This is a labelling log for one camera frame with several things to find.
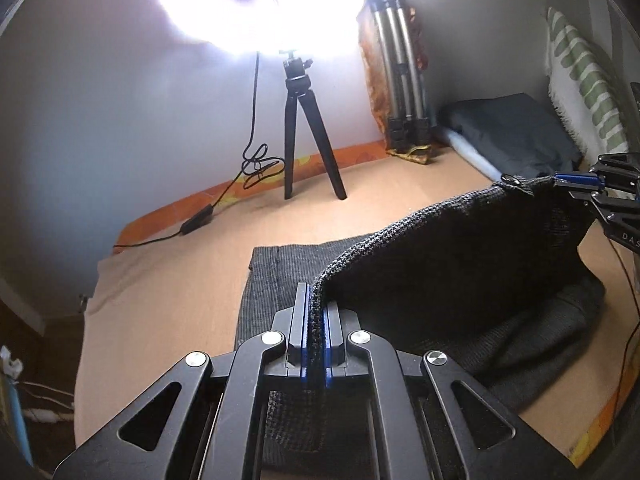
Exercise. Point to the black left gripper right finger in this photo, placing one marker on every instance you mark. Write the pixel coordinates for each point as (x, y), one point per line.
(427, 417)

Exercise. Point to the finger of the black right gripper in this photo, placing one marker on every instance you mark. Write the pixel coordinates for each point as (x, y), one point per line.
(617, 171)
(579, 178)

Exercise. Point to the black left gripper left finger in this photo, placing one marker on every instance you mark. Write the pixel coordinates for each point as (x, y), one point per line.
(205, 417)

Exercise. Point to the grey houndstooth pants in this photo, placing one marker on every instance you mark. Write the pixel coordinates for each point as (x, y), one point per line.
(493, 278)

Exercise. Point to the dark folded clothes stack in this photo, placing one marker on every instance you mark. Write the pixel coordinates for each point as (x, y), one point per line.
(516, 134)

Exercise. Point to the green striped white pillow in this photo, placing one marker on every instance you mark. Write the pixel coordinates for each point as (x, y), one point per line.
(582, 92)

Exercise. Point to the folded silver tripod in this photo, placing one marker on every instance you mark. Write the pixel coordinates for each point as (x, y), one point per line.
(408, 124)

